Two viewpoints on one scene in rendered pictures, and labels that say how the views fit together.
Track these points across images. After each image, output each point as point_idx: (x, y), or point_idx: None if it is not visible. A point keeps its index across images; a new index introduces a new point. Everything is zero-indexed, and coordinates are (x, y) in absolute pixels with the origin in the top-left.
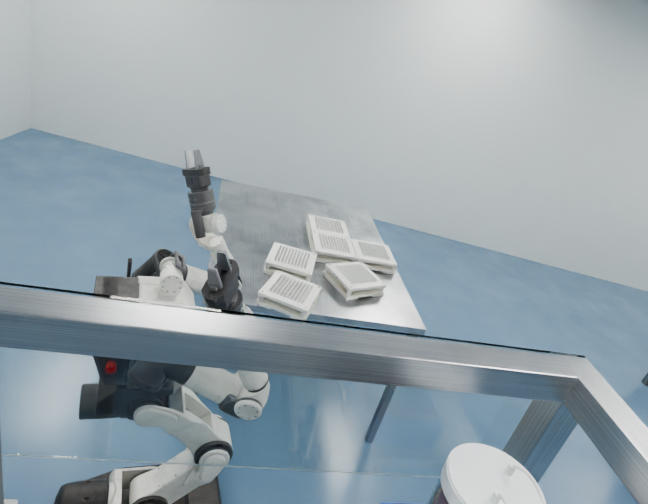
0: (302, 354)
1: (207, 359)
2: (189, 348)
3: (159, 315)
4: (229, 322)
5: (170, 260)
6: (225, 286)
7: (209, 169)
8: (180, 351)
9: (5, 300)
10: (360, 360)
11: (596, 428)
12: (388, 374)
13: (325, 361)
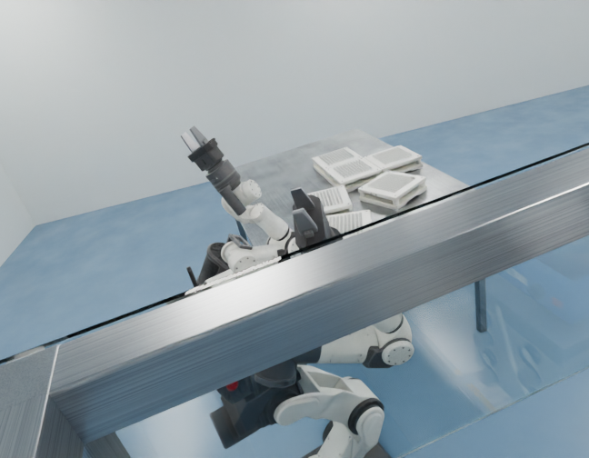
0: (549, 213)
1: (420, 292)
2: (390, 287)
3: (317, 263)
4: (416, 224)
5: (229, 245)
6: (320, 225)
7: (214, 139)
8: (378, 299)
9: (89, 356)
10: None
11: None
12: None
13: (583, 207)
